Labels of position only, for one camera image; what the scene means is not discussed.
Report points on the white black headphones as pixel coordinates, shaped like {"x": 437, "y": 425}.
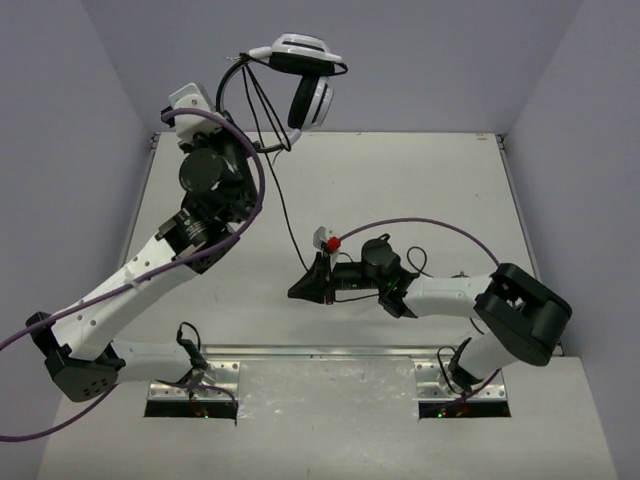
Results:
{"x": 305, "y": 56}

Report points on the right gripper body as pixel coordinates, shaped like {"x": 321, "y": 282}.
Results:
{"x": 350, "y": 275}

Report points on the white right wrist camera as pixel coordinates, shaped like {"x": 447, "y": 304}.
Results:
{"x": 325, "y": 240}

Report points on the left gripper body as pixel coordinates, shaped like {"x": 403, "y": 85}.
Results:
{"x": 245, "y": 163}

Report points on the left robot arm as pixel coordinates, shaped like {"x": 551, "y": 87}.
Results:
{"x": 223, "y": 181}

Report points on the metal table edge rail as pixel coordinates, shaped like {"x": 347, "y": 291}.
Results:
{"x": 318, "y": 351}

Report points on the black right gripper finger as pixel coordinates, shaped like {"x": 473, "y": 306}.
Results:
{"x": 319, "y": 271}
{"x": 310, "y": 290}

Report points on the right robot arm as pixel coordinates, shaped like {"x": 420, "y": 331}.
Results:
{"x": 524, "y": 319}

